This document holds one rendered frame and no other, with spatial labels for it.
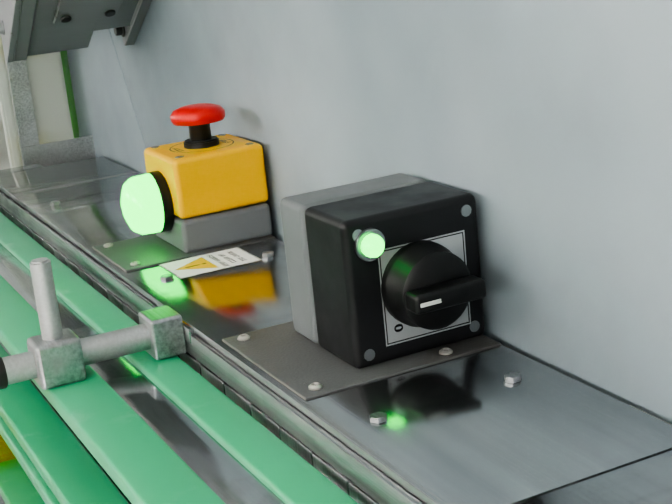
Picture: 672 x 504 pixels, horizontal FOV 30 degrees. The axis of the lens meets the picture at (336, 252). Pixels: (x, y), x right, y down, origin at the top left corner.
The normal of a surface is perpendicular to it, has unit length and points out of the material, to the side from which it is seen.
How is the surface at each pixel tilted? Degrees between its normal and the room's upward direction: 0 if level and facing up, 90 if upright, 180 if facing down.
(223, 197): 90
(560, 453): 90
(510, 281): 0
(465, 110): 0
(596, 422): 90
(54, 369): 90
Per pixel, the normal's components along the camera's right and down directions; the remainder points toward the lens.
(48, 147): 0.44, 0.20
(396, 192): -0.10, -0.96
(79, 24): 0.32, 0.92
